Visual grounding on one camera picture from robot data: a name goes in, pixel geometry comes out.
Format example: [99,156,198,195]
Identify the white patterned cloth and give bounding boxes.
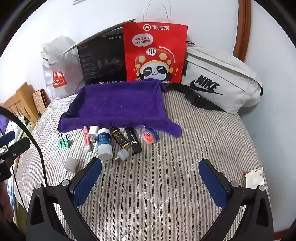
[6,116,35,139]

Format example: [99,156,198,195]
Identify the striped bed sheet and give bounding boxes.
[14,89,266,241]

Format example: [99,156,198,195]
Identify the pink flashlight pen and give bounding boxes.
[83,126,93,152]

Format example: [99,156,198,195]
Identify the black cable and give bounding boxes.
[0,106,49,188]

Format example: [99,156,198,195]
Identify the pink small jar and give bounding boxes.
[142,128,159,146]

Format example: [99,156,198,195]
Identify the brown patterned box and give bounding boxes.
[32,89,52,114]

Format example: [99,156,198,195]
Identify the green binder clip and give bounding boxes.
[57,131,73,149]

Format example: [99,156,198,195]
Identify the brown wooden frame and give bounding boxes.
[232,0,252,61]

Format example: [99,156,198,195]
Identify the person's left forearm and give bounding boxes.
[0,181,14,224]

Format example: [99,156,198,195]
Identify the white waist bag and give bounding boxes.
[170,42,264,114]

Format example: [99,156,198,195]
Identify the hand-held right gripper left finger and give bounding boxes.
[24,157,103,241]

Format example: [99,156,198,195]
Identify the purple towel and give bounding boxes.
[58,78,183,138]

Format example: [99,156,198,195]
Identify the wooden furniture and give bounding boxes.
[0,83,38,123]

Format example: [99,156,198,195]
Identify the white charger plug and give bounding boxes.
[88,126,100,144]

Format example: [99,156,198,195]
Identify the black tube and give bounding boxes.
[125,127,142,154]

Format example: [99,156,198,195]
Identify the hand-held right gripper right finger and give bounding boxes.
[198,158,274,241]

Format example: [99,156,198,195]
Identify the white tape roll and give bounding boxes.
[64,157,78,173]

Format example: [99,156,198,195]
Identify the white crumpled paper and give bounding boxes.
[242,167,265,189]

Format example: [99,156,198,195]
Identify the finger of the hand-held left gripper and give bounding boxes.
[0,131,16,148]
[0,137,31,163]

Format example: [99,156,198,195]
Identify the blue white cylinder bottle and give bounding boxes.
[97,128,114,161]

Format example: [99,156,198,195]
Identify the black headset box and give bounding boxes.
[63,19,137,85]

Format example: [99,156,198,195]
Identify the black gold small bottle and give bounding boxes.
[110,127,129,147]

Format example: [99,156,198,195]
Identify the white plastic shopping bag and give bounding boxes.
[40,35,86,100]

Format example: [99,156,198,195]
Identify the small white cap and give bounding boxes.
[116,148,129,162]

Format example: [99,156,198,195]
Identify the red paper panda bag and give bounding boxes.
[123,0,188,84]

